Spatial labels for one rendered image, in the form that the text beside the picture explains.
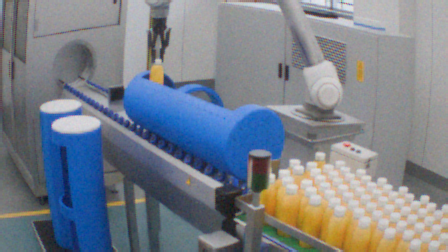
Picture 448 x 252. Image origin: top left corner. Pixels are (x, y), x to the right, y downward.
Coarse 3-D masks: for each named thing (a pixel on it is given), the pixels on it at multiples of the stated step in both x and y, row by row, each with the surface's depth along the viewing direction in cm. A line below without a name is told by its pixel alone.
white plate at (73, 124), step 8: (64, 120) 258; (72, 120) 258; (80, 120) 259; (88, 120) 259; (96, 120) 260; (56, 128) 245; (64, 128) 245; (72, 128) 245; (80, 128) 246; (88, 128) 247; (96, 128) 250
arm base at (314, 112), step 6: (306, 102) 267; (300, 108) 271; (306, 108) 266; (312, 108) 263; (318, 108) 262; (306, 114) 266; (312, 114) 262; (318, 114) 261; (324, 114) 262; (330, 114) 264; (336, 114) 267
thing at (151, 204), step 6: (150, 198) 309; (150, 204) 310; (156, 204) 312; (150, 210) 311; (156, 210) 313; (150, 216) 312; (156, 216) 314; (150, 222) 313; (156, 222) 315; (150, 228) 315; (156, 228) 316; (150, 234) 316; (156, 234) 317; (150, 240) 318; (156, 240) 318; (150, 246) 320; (156, 246) 319
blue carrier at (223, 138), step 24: (144, 72) 274; (144, 96) 256; (168, 96) 243; (192, 96) 233; (216, 96) 249; (144, 120) 257; (168, 120) 237; (192, 120) 224; (216, 120) 214; (240, 120) 207; (264, 120) 214; (192, 144) 225; (216, 144) 211; (240, 144) 209; (264, 144) 216; (240, 168) 212
